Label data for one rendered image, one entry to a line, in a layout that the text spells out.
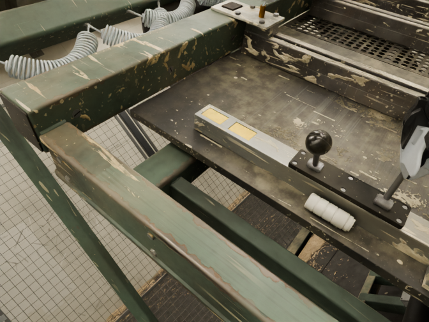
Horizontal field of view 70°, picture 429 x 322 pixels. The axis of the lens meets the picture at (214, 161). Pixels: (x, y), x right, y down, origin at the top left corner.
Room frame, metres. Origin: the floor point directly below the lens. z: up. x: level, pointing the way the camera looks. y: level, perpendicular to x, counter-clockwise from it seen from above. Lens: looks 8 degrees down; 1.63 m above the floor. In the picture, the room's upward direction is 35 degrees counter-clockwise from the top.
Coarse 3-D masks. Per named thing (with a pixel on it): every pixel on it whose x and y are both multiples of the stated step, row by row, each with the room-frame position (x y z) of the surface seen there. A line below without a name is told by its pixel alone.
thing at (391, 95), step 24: (264, 24) 0.84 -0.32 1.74; (264, 48) 0.88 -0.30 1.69; (288, 48) 0.83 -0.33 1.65; (312, 48) 0.83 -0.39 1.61; (288, 72) 0.86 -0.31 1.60; (312, 72) 0.81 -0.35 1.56; (336, 72) 0.77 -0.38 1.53; (360, 72) 0.73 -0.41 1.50; (384, 72) 0.74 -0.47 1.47; (360, 96) 0.75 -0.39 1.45; (384, 96) 0.71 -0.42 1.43; (408, 96) 0.67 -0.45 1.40
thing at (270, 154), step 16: (224, 112) 0.65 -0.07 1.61; (208, 128) 0.63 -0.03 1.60; (224, 128) 0.61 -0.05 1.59; (224, 144) 0.62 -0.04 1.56; (240, 144) 0.59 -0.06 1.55; (256, 144) 0.57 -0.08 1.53; (272, 144) 0.58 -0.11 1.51; (256, 160) 0.58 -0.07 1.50; (272, 160) 0.55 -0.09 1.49; (288, 160) 0.54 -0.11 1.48; (288, 176) 0.54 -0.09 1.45; (304, 176) 0.51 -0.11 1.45; (304, 192) 0.53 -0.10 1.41; (320, 192) 0.50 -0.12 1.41; (352, 208) 0.47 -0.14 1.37; (368, 224) 0.47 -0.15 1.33; (384, 224) 0.44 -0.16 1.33; (416, 224) 0.44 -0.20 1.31; (384, 240) 0.46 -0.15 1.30; (400, 240) 0.44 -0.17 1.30; (416, 240) 0.42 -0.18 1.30; (416, 256) 0.43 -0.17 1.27
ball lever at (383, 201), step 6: (426, 150) 0.39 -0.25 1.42; (396, 180) 0.44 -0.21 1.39; (402, 180) 0.43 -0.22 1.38; (390, 186) 0.45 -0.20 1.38; (396, 186) 0.44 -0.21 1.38; (390, 192) 0.44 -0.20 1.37; (378, 198) 0.45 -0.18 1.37; (384, 198) 0.45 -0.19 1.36; (390, 198) 0.45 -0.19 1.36; (378, 204) 0.45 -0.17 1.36; (384, 204) 0.45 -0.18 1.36; (390, 204) 0.44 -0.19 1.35
